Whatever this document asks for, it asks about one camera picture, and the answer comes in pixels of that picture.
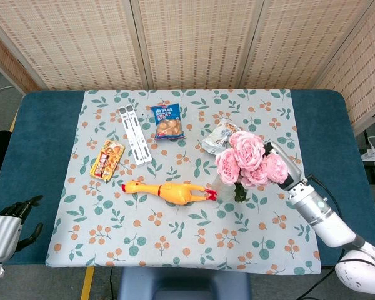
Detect silver snack bag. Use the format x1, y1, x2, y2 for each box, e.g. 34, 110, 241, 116
201, 117, 242, 155

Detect blue table cover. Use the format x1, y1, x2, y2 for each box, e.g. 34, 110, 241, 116
0, 89, 375, 266

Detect white power strip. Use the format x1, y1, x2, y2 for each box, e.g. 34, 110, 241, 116
361, 135, 375, 161

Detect woven folding screen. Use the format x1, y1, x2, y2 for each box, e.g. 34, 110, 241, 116
0, 0, 375, 136

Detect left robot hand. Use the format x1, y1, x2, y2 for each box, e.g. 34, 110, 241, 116
0, 195, 44, 263

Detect white folding stand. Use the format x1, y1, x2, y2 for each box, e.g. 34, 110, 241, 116
117, 104, 153, 166

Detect pink rose bouquet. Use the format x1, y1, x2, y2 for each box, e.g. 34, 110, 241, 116
214, 130, 289, 203

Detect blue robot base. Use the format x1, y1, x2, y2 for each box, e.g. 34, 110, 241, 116
117, 267, 251, 300

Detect floral tablecloth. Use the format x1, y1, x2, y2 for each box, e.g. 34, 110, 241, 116
45, 89, 322, 276

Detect clear glass cup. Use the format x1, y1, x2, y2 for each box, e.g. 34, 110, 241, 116
211, 175, 242, 202

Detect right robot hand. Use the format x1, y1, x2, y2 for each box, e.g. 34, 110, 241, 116
261, 141, 302, 191

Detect yellow rubber chicken toy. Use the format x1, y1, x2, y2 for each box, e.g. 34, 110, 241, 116
121, 180, 219, 206

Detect orange curry box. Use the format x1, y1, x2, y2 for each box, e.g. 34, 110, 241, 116
89, 139, 126, 183

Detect blue snack bag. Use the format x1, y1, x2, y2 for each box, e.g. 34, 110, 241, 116
149, 104, 186, 141

